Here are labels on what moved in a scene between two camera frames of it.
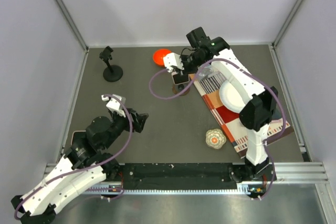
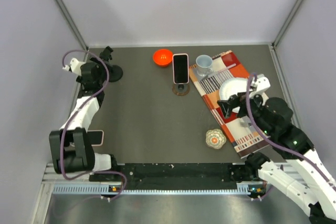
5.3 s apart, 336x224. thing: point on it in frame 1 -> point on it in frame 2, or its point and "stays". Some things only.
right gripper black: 186,70 -> 226,106
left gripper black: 137,125 -> 101,68
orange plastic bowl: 159,54 stays
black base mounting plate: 173,176 stays
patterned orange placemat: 208,82 stays
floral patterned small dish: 215,138 stays
